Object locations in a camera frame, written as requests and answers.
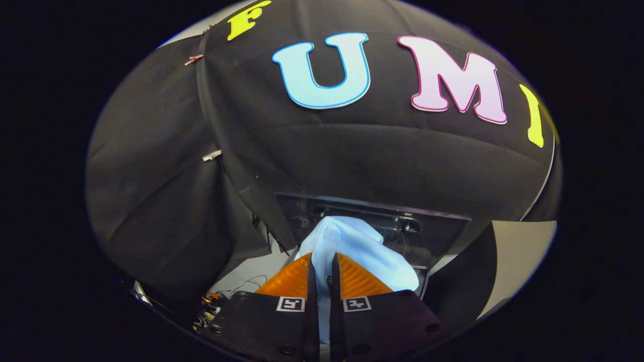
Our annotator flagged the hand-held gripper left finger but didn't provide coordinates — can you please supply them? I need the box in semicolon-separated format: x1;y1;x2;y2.
194;252;320;362

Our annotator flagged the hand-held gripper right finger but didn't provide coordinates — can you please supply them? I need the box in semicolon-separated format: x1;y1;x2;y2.
330;252;453;362

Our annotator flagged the light blue shirt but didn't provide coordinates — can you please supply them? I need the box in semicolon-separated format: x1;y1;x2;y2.
296;216;420;347

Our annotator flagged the small grey washing machine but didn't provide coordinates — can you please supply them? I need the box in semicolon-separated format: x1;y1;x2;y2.
274;193;472;302

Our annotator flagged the black backdrop cloth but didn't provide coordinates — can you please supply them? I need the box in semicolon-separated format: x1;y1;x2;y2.
85;0;561;322

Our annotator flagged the bundle of thin cables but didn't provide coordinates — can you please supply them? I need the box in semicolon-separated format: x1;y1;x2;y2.
194;275;268;333

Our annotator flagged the thin grey cable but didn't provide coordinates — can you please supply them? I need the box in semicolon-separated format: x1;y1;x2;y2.
520;135;556;222

